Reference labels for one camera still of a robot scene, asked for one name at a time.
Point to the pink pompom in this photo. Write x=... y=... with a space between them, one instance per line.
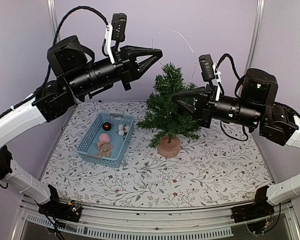
x=105 y=138

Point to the right aluminium frame post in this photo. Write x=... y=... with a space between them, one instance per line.
x=256 y=29

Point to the left aluminium frame post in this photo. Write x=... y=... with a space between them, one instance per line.
x=52 y=14

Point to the front aluminium rail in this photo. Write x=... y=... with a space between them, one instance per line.
x=177 y=215

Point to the beige burlap bow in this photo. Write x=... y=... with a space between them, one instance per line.
x=104 y=149

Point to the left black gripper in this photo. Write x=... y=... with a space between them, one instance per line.
x=125 y=59

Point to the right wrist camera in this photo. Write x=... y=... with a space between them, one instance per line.
x=206 y=65

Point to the dark red bauble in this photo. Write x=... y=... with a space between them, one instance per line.
x=107 y=126

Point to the white cotton boll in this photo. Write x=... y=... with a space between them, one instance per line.
x=123 y=130

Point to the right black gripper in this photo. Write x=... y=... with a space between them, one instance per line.
x=203 y=114

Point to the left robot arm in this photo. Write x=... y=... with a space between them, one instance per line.
x=78 y=75

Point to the aluminium frame post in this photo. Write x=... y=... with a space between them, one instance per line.
x=256 y=29
x=52 y=14

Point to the floral table mat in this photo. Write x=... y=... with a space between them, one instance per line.
x=216 y=169

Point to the small green christmas tree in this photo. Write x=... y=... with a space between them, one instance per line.
x=163 y=114

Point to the wooden tree base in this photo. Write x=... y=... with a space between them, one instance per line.
x=169 y=147

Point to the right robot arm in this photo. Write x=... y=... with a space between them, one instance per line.
x=254 y=108

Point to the light blue plastic basket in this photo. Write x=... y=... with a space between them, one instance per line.
x=87 y=148

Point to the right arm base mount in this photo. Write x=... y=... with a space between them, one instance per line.
x=258 y=209

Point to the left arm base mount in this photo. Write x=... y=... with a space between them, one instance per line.
x=70 y=211

